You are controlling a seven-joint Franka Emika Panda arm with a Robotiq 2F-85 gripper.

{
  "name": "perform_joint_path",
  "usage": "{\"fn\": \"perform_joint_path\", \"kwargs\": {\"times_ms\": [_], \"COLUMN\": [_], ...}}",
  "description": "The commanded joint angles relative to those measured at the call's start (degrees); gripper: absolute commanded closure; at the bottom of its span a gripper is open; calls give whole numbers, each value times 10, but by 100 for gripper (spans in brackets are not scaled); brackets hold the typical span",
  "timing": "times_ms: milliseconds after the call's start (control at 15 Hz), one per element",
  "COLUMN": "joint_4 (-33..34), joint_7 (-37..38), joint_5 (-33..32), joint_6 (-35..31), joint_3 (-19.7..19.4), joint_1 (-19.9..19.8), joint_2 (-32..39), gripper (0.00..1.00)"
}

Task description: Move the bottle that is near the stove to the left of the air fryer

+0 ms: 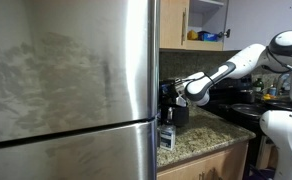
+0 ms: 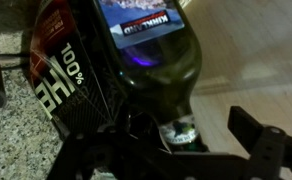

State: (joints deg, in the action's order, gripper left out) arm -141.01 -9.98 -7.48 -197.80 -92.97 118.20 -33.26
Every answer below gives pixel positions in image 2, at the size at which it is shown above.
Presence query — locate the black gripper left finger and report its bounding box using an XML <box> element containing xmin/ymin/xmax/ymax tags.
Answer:
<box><xmin>45</xmin><ymin>123</ymin><xmax>174</xmax><ymax>180</ymax></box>

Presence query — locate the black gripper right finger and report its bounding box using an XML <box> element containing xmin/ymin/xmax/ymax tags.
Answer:
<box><xmin>227</xmin><ymin>105</ymin><xmax>292</xmax><ymax>180</ymax></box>

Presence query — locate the dark green olive oil bottle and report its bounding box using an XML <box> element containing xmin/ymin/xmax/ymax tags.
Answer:
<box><xmin>92</xmin><ymin>0</ymin><xmax>204</xmax><ymax>155</ymax></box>

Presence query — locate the black red protein pouch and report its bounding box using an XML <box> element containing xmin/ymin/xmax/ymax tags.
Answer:
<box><xmin>28</xmin><ymin>0</ymin><xmax>128</xmax><ymax>135</ymax></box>

